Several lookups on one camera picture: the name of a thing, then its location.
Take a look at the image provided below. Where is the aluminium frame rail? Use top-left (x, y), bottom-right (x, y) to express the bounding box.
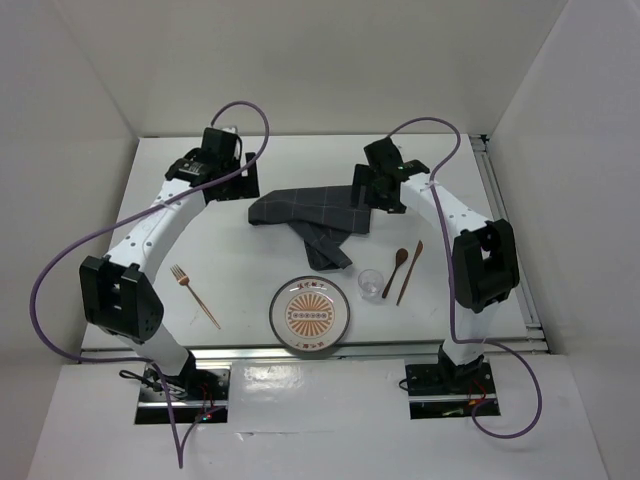
top-left (469, 134), bottom-right (550, 355)

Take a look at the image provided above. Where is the purple cable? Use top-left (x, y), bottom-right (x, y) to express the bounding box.
top-left (30, 101), bottom-right (271, 470)
top-left (385, 117), bottom-right (545, 441)

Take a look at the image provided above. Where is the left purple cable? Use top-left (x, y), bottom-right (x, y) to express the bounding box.
top-left (30, 101), bottom-right (271, 470)

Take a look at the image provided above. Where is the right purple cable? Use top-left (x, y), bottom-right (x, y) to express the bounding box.
top-left (385, 117), bottom-right (545, 441)

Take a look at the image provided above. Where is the dark grey checked cloth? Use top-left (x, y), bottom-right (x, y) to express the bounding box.
top-left (248, 186), bottom-right (371, 272)

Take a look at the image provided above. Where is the orange patterned plate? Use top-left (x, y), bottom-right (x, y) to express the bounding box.
top-left (269, 276), bottom-right (351, 354)

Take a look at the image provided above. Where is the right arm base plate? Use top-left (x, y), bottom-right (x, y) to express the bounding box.
top-left (398, 362), bottom-right (501, 420)

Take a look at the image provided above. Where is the brown wooden spoon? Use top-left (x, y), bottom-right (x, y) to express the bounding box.
top-left (381, 248), bottom-right (408, 299)

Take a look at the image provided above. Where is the copper knife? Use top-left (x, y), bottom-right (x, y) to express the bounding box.
top-left (396, 240), bottom-right (424, 306)

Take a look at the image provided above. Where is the clear drinking glass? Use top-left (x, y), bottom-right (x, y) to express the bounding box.
top-left (357, 269), bottom-right (385, 301)

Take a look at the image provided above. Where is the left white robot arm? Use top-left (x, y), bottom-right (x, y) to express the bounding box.
top-left (79, 127), bottom-right (259, 399)

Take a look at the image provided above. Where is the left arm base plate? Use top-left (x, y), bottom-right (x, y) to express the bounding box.
top-left (119, 364), bottom-right (231, 425)

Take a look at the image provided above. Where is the copper fork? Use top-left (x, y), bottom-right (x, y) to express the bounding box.
top-left (170, 264), bottom-right (221, 330)

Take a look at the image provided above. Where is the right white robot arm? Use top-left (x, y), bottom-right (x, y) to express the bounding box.
top-left (351, 137), bottom-right (520, 392)

